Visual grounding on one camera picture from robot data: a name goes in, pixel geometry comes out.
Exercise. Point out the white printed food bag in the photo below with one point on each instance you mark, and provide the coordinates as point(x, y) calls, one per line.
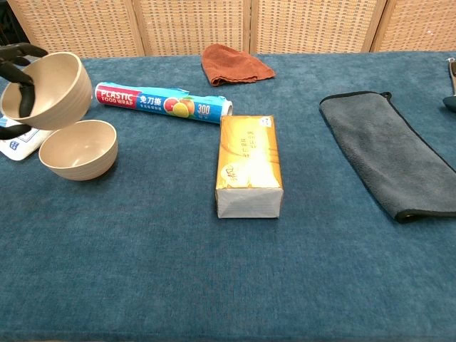
point(21, 147)

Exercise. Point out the gold tissue pack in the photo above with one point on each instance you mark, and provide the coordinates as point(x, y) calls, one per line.
point(249, 160)

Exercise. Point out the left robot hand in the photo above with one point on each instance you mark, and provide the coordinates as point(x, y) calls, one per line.
point(14, 53)

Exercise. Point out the brown cloth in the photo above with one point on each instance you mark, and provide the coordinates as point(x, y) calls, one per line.
point(231, 66)

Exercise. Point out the blue table mat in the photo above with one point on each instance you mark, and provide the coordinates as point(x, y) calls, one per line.
point(160, 267)

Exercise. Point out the plastic food wrap box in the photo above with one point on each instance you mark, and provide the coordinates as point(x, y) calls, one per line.
point(153, 101)

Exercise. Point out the grey microfibre cloth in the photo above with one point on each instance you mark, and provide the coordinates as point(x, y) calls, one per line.
point(388, 153)

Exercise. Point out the beige bowl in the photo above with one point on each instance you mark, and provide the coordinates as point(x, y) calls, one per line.
point(82, 149)
point(64, 96)

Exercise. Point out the woven folding screen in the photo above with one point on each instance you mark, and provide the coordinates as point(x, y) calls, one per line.
point(196, 25)

